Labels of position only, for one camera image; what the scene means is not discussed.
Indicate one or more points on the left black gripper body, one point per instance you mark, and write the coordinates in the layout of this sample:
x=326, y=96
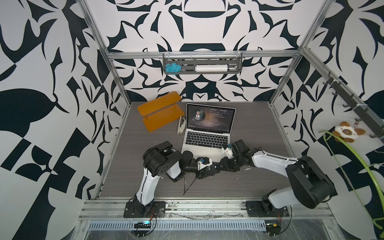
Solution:
x=207, y=169

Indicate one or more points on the teal cloth ball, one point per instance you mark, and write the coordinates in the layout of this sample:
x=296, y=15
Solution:
x=173, y=68

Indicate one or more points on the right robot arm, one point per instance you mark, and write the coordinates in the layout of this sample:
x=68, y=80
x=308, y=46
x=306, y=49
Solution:
x=309, y=185

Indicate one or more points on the controller board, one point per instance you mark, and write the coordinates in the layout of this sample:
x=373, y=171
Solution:
x=273, y=229
x=143, y=225

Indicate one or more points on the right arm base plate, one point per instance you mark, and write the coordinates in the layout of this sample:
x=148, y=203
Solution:
x=261, y=209

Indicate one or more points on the silver laptop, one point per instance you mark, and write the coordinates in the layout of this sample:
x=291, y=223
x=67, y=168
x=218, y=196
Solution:
x=208, y=130

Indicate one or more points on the black hook rail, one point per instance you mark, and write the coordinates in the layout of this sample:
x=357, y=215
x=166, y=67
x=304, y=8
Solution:
x=354, y=103

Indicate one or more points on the right controller board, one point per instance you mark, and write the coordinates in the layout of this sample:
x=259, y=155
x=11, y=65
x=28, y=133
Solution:
x=273, y=229

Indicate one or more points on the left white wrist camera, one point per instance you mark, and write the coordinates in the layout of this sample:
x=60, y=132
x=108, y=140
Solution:
x=203, y=162

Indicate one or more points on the plush cat toy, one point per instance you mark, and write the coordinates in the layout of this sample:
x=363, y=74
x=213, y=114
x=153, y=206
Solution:
x=347, y=133

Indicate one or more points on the white paper roll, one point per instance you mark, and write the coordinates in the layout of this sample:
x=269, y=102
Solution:
x=211, y=68

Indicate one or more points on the left controller board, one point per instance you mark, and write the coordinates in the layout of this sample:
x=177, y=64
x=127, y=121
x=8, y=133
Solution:
x=143, y=225

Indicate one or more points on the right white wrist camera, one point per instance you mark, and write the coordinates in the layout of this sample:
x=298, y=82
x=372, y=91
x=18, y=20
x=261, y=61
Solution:
x=228, y=151

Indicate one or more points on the grey stapler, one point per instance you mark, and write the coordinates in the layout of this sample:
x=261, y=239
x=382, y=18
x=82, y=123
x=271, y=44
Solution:
x=181, y=125

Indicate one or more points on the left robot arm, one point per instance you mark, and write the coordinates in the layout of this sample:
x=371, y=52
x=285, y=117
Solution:
x=164, y=159

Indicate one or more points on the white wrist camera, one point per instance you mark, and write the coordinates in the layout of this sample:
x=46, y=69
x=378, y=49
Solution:
x=203, y=162
x=228, y=151

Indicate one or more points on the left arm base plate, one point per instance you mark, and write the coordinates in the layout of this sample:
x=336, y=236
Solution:
x=134, y=209

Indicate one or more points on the grey wall shelf tray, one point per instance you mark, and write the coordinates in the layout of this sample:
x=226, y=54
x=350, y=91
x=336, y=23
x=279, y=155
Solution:
x=188, y=61

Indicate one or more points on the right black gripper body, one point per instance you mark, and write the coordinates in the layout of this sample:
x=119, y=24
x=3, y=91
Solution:
x=229, y=163

